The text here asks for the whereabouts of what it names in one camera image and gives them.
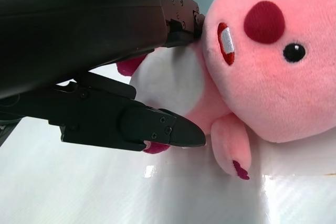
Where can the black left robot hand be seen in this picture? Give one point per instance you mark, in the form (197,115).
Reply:
(78,30)

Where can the pink plush doll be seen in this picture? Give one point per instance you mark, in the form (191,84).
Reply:
(262,77)

